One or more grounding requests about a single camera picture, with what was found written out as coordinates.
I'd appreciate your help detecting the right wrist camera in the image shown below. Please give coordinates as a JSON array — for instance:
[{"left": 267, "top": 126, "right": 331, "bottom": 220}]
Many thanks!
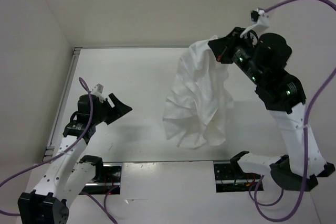
[{"left": 240, "top": 8, "right": 270, "bottom": 38}]

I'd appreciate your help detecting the aluminium table frame rail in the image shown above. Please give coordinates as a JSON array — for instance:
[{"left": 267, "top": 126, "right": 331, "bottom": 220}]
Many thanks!
[{"left": 42, "top": 47, "right": 82, "bottom": 162}]

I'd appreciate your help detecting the white pleated skirt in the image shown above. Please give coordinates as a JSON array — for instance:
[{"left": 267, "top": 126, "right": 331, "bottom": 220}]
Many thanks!
[{"left": 162, "top": 39, "right": 234, "bottom": 149}]

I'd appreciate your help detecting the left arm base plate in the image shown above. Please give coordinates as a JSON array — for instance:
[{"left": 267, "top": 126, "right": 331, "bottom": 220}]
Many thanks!
[{"left": 82, "top": 163, "right": 122, "bottom": 195}]

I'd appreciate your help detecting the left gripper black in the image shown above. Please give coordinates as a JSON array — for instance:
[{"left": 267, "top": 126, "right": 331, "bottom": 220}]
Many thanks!
[{"left": 91, "top": 93, "right": 132, "bottom": 125}]

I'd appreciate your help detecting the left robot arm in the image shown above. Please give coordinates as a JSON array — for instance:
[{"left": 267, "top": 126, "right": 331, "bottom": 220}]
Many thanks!
[{"left": 18, "top": 91, "right": 132, "bottom": 223}]

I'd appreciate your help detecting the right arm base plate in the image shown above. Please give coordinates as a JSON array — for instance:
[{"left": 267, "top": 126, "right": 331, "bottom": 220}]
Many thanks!
[{"left": 213, "top": 162, "right": 260, "bottom": 193}]

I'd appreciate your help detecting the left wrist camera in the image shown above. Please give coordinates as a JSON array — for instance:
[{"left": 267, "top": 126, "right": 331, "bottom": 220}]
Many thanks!
[{"left": 91, "top": 83, "right": 103, "bottom": 97}]

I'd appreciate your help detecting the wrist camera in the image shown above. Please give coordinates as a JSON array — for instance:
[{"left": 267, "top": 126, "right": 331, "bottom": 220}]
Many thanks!
[
  {"left": 91, "top": 83, "right": 103, "bottom": 97},
  {"left": 240, "top": 8, "right": 270, "bottom": 38}
]

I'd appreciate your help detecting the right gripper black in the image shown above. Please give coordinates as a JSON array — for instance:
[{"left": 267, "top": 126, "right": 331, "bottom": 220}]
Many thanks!
[{"left": 205, "top": 25, "right": 261, "bottom": 82}]

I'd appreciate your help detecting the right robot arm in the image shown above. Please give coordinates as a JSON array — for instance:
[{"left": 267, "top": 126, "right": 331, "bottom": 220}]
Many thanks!
[{"left": 208, "top": 27, "right": 335, "bottom": 191}]

